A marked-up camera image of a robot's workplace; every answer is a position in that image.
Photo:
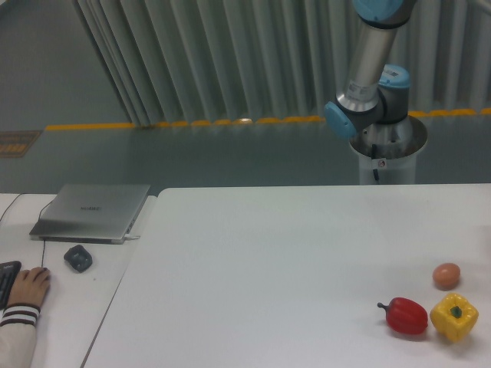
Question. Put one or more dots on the white laptop plug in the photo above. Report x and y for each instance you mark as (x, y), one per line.
(131, 237)

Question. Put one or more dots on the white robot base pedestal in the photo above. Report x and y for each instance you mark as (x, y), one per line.
(387, 153)

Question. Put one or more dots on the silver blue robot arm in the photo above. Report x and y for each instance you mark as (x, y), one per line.
(358, 103)

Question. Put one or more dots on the red bell pepper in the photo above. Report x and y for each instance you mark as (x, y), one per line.
(405, 316)

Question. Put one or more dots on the silver closed laptop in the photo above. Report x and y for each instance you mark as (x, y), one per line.
(102, 214)

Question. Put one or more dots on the person's right hand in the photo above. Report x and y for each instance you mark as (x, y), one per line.
(28, 289)

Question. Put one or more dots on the striped cuff white sleeve forearm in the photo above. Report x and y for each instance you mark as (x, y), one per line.
(19, 335)

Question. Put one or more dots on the brown egg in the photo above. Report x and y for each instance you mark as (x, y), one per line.
(446, 275)

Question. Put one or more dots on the black keyboard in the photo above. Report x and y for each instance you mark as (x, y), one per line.
(8, 273)

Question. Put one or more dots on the small black device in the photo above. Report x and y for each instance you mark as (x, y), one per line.
(78, 258)

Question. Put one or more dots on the yellow bell pepper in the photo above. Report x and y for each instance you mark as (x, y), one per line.
(454, 317)

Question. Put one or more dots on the grey pleated curtain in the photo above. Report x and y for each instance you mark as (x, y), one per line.
(178, 62)

